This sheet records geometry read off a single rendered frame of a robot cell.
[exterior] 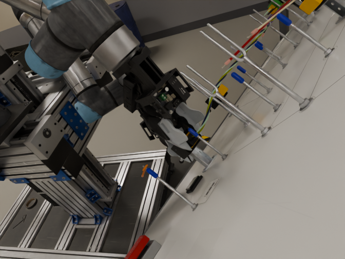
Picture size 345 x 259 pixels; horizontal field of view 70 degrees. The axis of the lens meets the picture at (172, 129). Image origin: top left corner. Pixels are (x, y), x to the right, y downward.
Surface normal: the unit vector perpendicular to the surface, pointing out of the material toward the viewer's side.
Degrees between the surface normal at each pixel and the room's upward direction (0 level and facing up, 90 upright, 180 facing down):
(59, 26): 72
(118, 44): 68
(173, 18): 90
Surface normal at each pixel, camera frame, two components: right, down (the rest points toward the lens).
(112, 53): -0.04, 0.47
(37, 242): -0.33, -0.70
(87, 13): 0.18, 0.28
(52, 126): 0.93, -0.12
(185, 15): -0.17, 0.70
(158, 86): 0.50, -0.04
